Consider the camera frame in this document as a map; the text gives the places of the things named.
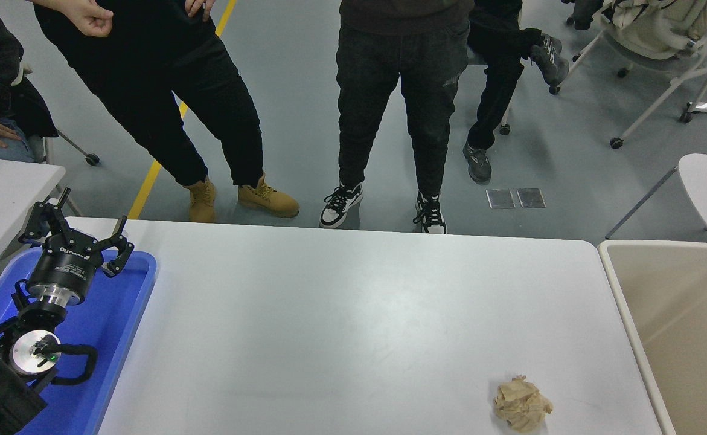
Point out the blue plastic tray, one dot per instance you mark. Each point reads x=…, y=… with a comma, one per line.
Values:
x=105, y=338

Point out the cream jacket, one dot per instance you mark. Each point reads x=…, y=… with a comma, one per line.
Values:
x=655, y=27

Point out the grey rolling stool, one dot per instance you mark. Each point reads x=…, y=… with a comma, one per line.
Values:
x=503, y=128

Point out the metal floor plate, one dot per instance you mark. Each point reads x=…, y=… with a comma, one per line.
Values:
x=531, y=198
x=500, y=199

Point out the grey office chair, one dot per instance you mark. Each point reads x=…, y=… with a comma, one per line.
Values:
x=92, y=159

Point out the person in tan boots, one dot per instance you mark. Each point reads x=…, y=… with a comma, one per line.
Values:
x=166, y=90

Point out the tan paper ball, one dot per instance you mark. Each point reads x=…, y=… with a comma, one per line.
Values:
x=522, y=405

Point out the large pale bin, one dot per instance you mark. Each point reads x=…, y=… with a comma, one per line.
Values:
x=673, y=338

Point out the white side table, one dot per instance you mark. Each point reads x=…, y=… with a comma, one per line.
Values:
x=3, y=193

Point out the white-framed rolling chair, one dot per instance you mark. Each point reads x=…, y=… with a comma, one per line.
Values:
x=661, y=60

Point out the person in black-white sneakers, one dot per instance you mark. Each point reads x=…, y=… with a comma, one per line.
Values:
x=401, y=72

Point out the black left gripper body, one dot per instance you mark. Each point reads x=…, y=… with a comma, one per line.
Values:
x=63, y=266

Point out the person's right hand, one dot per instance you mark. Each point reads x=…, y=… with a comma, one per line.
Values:
x=87, y=17

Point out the person in grey shoes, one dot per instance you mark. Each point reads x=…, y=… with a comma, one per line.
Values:
x=498, y=42

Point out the person's left hand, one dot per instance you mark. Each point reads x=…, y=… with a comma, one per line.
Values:
x=199, y=7

